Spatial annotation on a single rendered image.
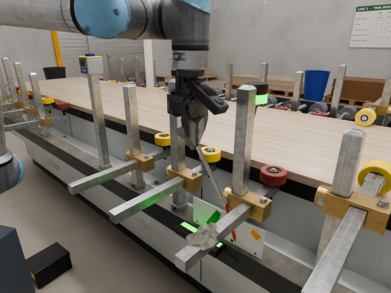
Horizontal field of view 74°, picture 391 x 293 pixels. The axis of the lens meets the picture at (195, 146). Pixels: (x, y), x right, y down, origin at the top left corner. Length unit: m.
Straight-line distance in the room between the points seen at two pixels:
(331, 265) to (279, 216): 0.55
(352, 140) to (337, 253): 0.22
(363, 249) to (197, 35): 0.75
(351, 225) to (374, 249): 0.38
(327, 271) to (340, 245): 0.07
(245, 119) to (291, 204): 0.40
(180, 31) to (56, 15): 0.25
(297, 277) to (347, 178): 0.32
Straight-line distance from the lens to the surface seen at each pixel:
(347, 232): 0.55
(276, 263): 0.83
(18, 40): 8.56
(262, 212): 0.73
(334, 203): 0.64
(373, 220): 0.64
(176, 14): 0.64
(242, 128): 0.68
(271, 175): 0.81
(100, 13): 0.56
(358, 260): 0.98
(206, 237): 0.61
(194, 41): 0.63
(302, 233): 1.00
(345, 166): 0.61
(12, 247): 1.30
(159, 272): 1.74
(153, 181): 1.36
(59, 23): 0.64
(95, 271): 1.84
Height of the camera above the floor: 1.27
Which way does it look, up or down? 21 degrees down
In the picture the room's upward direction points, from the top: straight up
